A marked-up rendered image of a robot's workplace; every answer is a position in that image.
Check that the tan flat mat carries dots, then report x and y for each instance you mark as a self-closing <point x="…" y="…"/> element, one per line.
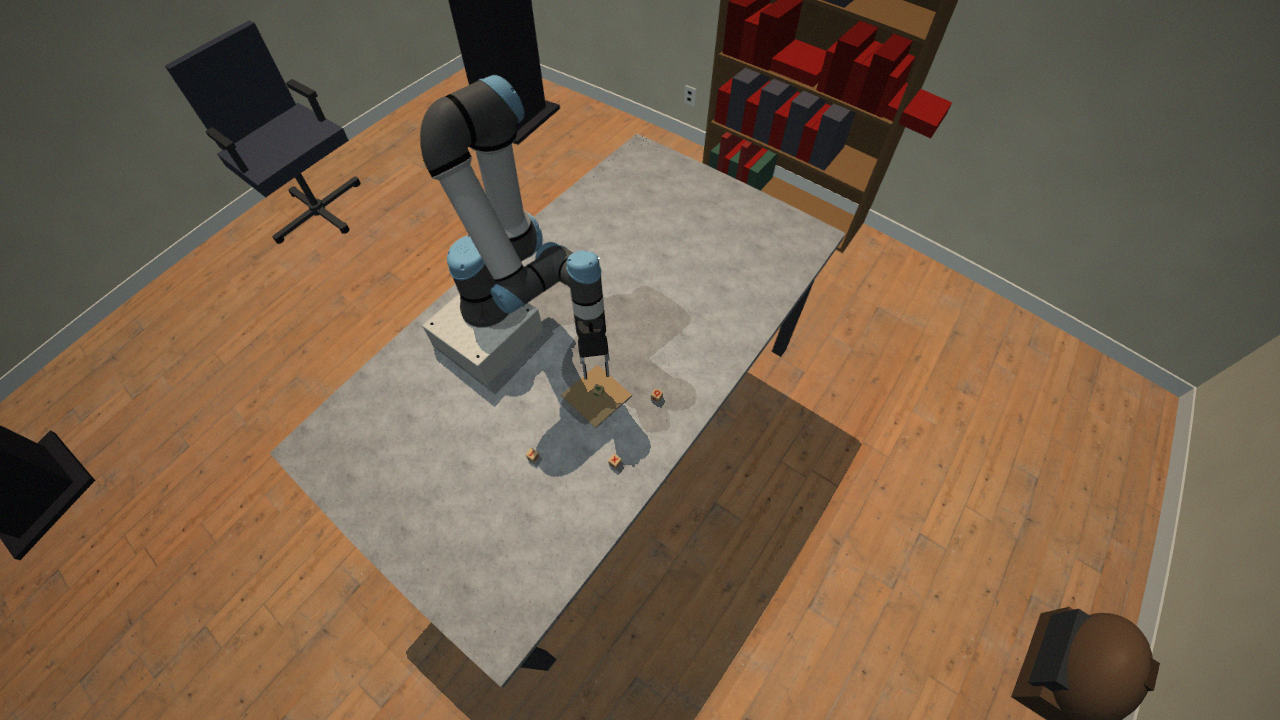
<point x="594" y="409"/>

